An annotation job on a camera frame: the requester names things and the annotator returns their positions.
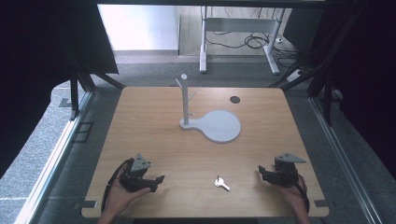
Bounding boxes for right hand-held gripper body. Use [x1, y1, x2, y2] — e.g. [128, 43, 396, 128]
[264, 152, 307, 188]

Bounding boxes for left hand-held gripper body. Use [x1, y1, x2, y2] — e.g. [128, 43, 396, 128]
[119, 153, 157, 192]

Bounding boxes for person's right hand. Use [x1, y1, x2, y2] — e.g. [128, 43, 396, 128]
[276, 175, 310, 216]

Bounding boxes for person's left hand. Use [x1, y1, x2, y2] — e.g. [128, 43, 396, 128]
[102, 177, 152, 218]

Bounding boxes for white key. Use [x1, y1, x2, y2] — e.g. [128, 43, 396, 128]
[213, 175, 232, 192]

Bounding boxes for grey key stand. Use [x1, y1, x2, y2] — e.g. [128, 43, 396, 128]
[175, 73, 243, 145]

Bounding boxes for white power strip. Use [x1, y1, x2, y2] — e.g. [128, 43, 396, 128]
[286, 69, 304, 83]

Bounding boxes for black curtain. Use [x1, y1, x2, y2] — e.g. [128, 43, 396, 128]
[0, 0, 120, 180]
[281, 0, 396, 180]

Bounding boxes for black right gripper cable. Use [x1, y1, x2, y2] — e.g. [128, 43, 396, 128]
[290, 172, 311, 214]

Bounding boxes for black metal frame strut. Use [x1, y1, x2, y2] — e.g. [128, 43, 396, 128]
[60, 46, 126, 121]
[269, 0, 372, 127]

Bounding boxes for black floor cables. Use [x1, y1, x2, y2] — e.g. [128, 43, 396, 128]
[205, 7, 300, 68]

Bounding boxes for white metal desk frame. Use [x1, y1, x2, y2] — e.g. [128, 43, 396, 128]
[199, 5, 286, 76]

